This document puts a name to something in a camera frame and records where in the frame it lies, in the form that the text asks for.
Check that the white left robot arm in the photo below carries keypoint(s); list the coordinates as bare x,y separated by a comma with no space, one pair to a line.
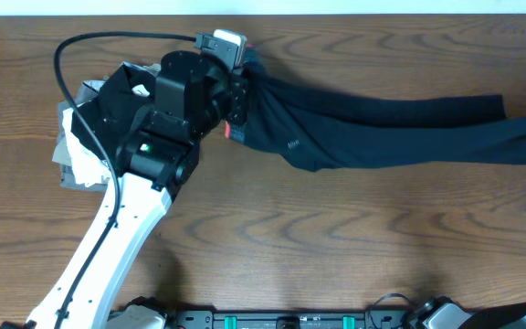
145,137

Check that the white t-shirt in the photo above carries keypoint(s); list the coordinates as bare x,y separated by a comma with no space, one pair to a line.
100,123

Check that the black leggings with red waistband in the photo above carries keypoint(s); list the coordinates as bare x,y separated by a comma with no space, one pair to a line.
315,129

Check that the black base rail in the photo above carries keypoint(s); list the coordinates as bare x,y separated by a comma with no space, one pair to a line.
281,320

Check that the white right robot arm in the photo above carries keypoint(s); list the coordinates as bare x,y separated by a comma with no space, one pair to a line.
443,313

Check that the black polo shirt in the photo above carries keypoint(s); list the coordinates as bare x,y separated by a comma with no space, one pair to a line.
123,105

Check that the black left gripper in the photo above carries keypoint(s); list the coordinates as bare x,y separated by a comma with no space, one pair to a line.
236,97

